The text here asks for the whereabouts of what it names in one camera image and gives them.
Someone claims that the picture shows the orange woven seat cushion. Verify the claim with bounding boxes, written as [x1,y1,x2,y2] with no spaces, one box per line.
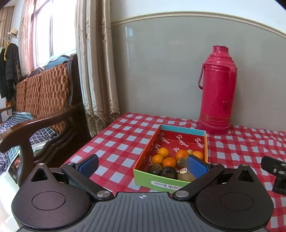
[15,62,70,134]

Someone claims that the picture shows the window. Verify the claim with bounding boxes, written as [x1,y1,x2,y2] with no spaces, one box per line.
[18,1,77,75]

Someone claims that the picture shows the beige lace curtain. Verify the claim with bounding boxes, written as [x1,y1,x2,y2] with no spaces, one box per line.
[75,1,120,137]

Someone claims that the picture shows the black hanging coat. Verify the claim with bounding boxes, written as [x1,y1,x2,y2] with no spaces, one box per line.
[1,44,21,102]

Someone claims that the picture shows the large brown kiwi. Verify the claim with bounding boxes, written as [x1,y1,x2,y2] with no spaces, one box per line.
[177,168,196,182]

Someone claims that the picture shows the colourful cardboard box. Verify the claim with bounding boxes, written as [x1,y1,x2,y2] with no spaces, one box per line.
[133,125,208,193]

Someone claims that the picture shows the red checkered tablecloth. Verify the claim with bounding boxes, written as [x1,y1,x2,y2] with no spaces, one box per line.
[68,113,285,231]

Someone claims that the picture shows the small yellow-orange mandarin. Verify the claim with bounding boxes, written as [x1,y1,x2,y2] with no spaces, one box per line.
[157,147,169,158]

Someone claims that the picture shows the red thermos flask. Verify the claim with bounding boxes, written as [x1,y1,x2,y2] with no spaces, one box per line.
[196,45,238,135]

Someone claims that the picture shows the straw hat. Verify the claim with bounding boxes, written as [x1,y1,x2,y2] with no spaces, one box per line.
[7,28,18,39]

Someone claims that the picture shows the small orange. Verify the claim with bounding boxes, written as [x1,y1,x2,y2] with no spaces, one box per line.
[152,154,164,165]

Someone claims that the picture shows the blue checked cloth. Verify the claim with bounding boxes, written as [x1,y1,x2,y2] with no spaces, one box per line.
[1,112,57,173]

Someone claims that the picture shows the dark wooden armchair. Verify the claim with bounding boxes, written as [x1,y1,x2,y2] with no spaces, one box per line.
[1,54,91,186]

